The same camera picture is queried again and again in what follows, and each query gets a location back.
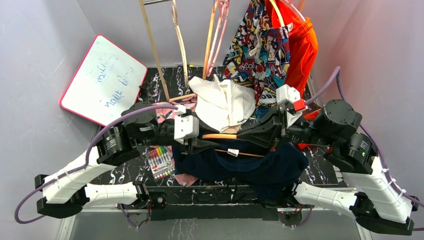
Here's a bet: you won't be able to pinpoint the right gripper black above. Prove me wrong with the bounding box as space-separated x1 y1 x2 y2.
234 103 333 150

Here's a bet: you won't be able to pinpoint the orange hanger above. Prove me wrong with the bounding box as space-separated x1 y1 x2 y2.
202 133 264 158

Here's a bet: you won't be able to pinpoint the navy blue shorts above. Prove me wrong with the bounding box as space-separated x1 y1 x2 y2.
171 139 309 199

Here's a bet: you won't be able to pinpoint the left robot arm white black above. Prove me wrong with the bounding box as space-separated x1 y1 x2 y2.
35 102 216 219

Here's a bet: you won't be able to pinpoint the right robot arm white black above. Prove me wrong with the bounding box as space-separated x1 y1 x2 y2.
237 99 417 236

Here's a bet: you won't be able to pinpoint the pink patterned shorts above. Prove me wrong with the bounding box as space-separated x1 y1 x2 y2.
153 93 198 124

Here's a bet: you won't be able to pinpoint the white shorts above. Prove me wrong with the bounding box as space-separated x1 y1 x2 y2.
188 75 256 133

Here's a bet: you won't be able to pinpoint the comic print shorts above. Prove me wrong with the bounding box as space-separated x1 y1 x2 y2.
223 0 293 119

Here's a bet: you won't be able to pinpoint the orange shorts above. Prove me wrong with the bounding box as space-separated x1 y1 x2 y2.
264 0 319 95

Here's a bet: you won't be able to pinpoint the yellow hanger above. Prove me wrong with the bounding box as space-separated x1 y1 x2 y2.
270 0 286 27

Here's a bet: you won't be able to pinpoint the pink hanger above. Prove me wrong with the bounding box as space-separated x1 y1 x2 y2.
202 0 230 80

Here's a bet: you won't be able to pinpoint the beige wooden hanger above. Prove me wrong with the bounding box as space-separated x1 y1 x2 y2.
171 0 189 88

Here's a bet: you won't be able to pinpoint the colour marker pack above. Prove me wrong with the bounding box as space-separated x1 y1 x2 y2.
146 146 175 182

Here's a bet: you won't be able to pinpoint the red plastic bin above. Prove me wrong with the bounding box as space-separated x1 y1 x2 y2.
296 109 321 150

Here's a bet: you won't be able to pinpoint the pink framed whiteboard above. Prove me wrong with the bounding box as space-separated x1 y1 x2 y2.
59 34 148 126

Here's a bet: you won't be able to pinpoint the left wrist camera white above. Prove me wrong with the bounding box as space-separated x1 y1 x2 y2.
173 104 199 145

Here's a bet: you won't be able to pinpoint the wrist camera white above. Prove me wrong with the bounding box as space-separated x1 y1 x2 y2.
276 84 307 128
173 104 199 145

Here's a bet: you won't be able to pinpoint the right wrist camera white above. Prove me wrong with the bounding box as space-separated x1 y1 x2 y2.
276 84 307 128

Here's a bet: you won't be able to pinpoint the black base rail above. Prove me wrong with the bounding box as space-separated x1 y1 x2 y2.
66 185 335 222

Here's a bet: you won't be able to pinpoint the wooden rack frame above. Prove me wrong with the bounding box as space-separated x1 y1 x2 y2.
138 0 194 102

